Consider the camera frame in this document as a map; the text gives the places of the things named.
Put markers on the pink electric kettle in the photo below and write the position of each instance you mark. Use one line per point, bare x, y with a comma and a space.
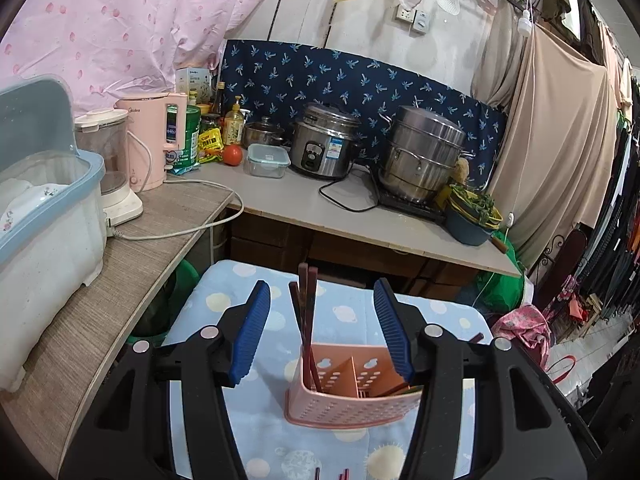
145, 150

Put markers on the yellow snack packet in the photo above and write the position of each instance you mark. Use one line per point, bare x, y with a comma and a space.
209, 142

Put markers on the beige curtain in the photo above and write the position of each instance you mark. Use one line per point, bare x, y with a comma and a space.
550, 135

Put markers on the white blender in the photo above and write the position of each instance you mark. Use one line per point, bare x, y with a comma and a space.
120, 205

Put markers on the blue planet print tablecloth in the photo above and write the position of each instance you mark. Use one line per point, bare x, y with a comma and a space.
340, 320

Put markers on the blue basin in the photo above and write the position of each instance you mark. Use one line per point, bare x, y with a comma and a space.
465, 232

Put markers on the green plastic bin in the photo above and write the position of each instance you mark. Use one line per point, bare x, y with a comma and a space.
187, 272

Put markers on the brown loofah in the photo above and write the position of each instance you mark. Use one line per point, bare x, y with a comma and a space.
462, 170

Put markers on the dark glass jar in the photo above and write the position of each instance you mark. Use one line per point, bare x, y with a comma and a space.
210, 122

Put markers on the wall socket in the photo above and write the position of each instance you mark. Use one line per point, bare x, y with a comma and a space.
405, 14

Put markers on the pink floral cloth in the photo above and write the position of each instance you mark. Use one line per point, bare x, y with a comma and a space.
522, 325

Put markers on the steel steamer pot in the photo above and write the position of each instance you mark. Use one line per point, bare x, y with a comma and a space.
425, 160

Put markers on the red tomato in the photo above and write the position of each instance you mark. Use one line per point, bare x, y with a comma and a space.
232, 155

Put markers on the white wall switch box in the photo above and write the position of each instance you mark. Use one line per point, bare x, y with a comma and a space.
422, 21

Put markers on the white floral plate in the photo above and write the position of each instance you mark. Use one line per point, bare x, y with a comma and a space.
45, 195

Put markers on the dark sauce bottle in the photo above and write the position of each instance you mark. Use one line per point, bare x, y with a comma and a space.
218, 102

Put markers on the wooden counter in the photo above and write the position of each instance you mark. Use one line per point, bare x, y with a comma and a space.
300, 200

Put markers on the small steel pot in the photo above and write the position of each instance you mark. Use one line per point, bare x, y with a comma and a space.
262, 135

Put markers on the silver rice cooker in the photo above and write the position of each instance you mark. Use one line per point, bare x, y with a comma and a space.
325, 152

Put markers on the hanging clothes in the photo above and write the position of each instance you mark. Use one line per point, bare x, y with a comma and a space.
620, 210

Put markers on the white light bulb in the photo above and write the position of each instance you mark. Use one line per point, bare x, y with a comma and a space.
524, 25

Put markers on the leafy green vegetables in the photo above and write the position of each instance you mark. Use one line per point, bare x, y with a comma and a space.
475, 202

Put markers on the yellow oil bottle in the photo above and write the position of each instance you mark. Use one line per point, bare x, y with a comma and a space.
234, 127

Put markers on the green tin can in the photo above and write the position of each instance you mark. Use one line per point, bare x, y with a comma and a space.
189, 135

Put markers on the pink petal print sheet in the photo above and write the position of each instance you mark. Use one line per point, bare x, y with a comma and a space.
125, 20

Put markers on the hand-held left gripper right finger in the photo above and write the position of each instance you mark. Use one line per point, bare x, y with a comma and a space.
392, 330

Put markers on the green chopstick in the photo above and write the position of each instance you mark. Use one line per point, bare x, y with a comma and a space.
415, 389

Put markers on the pink perforated utensil basket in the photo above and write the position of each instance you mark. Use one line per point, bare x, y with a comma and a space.
350, 410

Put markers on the black induction cooktop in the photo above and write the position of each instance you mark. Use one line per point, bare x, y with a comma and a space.
400, 207

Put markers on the green plastic bag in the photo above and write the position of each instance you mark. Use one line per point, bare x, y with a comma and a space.
500, 285

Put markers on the navy leaf print cloth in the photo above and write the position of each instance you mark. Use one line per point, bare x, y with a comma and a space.
350, 80

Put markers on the wooden cabinet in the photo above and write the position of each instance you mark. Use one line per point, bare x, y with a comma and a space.
280, 245

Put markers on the glass food container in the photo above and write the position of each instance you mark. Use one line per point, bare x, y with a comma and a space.
267, 160

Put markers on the white carton box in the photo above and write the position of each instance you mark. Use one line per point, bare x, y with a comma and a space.
192, 82

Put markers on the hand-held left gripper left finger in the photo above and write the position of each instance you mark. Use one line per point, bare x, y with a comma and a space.
250, 335

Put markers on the dark metal chair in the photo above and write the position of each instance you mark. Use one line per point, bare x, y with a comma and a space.
567, 255

